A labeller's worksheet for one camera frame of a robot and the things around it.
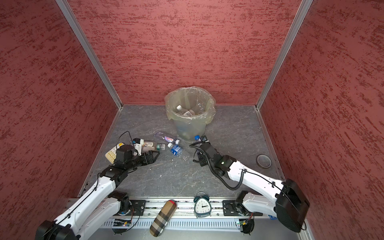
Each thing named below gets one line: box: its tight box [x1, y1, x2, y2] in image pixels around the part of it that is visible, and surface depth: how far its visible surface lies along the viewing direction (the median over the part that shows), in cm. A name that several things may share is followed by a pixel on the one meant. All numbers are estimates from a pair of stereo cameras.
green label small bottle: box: [156, 143, 166, 151], surface depth 94 cm
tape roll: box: [256, 154, 273, 169], surface depth 93 cm
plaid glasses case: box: [149, 199, 177, 237], surface depth 70 cm
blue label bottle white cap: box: [167, 142, 190, 162], surface depth 92 cm
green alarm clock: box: [193, 191, 212, 219], surface depth 73 cm
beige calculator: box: [105, 142, 125, 165], surface depth 93 cm
